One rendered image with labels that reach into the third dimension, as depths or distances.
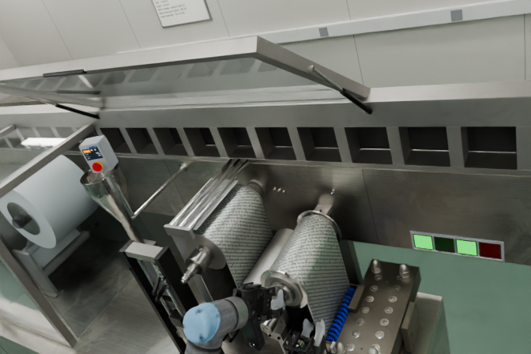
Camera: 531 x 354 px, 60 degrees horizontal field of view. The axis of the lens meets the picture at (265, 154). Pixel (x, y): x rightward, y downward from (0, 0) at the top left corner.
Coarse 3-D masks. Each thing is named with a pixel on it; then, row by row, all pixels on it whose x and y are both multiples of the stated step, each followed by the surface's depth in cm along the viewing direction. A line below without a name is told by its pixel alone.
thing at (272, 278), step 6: (270, 276) 127; (276, 276) 125; (264, 282) 130; (270, 282) 128; (282, 282) 125; (288, 282) 124; (294, 288) 124; (300, 294) 125; (294, 300) 127; (300, 300) 126
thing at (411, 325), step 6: (408, 306) 139; (414, 306) 139; (408, 312) 138; (414, 312) 139; (408, 318) 136; (414, 318) 139; (402, 324) 135; (408, 324) 134; (414, 324) 139; (402, 330) 134; (408, 330) 134; (414, 330) 139; (402, 336) 136; (408, 336) 134; (414, 336) 140; (408, 342) 136; (414, 342) 140; (408, 348) 138
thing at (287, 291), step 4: (272, 284) 126; (276, 284) 125; (280, 284) 125; (284, 284) 125; (276, 288) 126; (280, 288) 125; (284, 288) 124; (288, 288) 125; (276, 292) 128; (284, 292) 125; (288, 292) 124; (292, 292) 125; (272, 296) 129; (276, 296) 128; (284, 296) 127; (288, 296) 125; (292, 296) 125; (284, 300) 127; (288, 300) 126; (292, 300) 126
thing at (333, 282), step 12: (336, 252) 142; (336, 264) 142; (324, 276) 136; (336, 276) 143; (324, 288) 136; (336, 288) 143; (312, 300) 130; (324, 300) 136; (336, 300) 143; (312, 312) 130; (324, 312) 136; (336, 312) 144
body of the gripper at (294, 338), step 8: (288, 336) 126; (296, 336) 125; (304, 336) 125; (312, 336) 123; (288, 344) 123; (296, 344) 124; (304, 344) 124; (312, 344) 123; (288, 352) 123; (296, 352) 121; (304, 352) 120; (312, 352) 126
